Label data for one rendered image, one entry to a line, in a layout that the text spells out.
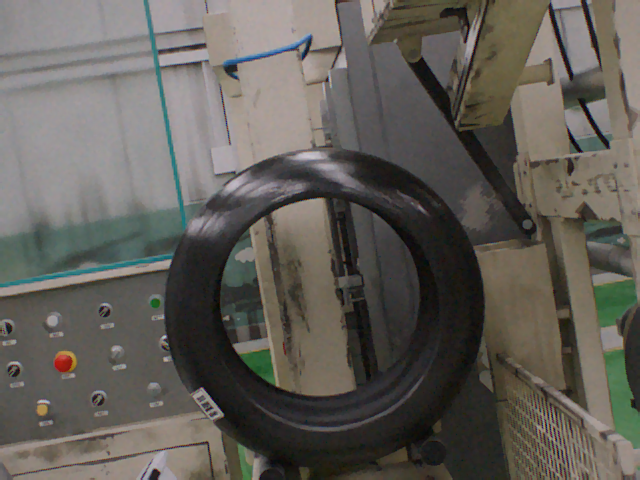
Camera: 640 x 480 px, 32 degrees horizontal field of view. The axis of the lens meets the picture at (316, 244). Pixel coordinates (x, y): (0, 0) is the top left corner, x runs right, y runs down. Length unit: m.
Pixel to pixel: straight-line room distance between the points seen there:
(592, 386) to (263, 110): 0.85
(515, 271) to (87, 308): 1.01
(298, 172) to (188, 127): 9.12
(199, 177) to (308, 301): 8.73
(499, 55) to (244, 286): 9.15
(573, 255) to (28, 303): 1.24
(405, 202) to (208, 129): 9.15
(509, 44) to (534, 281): 0.57
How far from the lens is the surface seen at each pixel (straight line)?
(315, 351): 2.29
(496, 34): 1.83
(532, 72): 2.14
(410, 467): 2.27
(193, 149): 10.99
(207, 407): 1.95
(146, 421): 2.70
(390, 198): 1.90
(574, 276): 2.29
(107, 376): 2.69
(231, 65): 2.32
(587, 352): 2.31
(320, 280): 2.27
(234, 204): 1.89
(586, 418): 1.64
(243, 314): 10.98
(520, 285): 2.25
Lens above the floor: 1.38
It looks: 3 degrees down
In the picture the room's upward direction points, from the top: 10 degrees counter-clockwise
